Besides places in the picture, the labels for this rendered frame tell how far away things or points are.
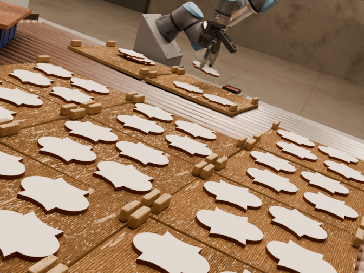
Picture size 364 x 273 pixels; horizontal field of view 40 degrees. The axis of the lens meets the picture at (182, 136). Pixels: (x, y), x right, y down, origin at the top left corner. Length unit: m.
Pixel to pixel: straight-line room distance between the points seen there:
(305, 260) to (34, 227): 0.52
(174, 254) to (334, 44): 11.58
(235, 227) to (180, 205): 0.13
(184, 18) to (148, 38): 0.23
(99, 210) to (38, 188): 0.12
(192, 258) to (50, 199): 0.28
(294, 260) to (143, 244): 0.31
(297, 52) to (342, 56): 1.01
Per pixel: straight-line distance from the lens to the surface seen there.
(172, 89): 2.08
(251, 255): 1.01
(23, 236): 0.86
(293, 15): 12.41
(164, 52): 2.72
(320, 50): 12.38
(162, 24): 2.82
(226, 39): 2.20
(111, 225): 0.96
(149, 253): 0.89
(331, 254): 1.15
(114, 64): 2.22
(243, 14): 2.69
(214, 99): 2.06
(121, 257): 0.88
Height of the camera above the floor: 1.41
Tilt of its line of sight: 18 degrees down
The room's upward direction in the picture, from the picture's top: 17 degrees clockwise
